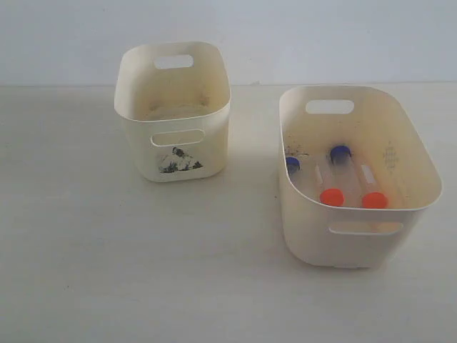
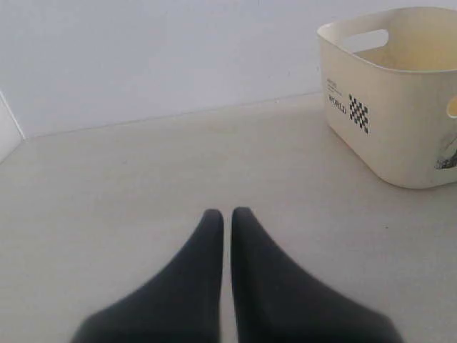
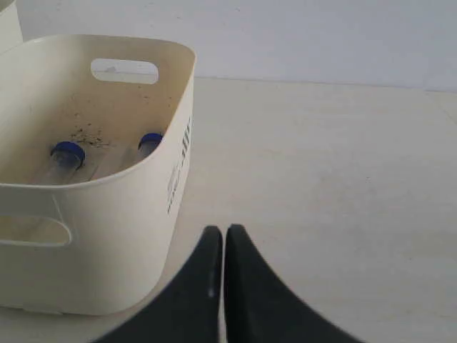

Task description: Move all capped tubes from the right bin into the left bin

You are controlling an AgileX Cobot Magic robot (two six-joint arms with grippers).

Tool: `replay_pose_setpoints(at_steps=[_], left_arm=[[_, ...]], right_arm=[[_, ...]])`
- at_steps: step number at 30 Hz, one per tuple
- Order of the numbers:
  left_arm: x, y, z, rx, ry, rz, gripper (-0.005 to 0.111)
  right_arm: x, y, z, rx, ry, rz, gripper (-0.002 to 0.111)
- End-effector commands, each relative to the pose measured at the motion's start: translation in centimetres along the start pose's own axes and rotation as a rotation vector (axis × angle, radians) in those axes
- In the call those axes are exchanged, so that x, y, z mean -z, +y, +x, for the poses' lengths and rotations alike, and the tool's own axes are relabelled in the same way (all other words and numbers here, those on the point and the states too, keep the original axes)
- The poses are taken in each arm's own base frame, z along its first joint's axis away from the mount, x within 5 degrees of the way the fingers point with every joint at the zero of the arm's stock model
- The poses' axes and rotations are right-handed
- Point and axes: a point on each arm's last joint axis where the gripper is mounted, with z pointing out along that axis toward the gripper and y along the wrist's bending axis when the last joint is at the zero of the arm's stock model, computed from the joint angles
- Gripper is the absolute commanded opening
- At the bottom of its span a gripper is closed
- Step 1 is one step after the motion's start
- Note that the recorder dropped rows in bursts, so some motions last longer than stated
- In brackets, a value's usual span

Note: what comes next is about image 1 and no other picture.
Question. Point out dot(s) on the orange-capped tube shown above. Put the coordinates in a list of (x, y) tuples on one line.
[(373, 197), (328, 191)]

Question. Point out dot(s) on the blue-capped tube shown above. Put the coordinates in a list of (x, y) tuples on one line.
[(346, 175), (293, 166)]

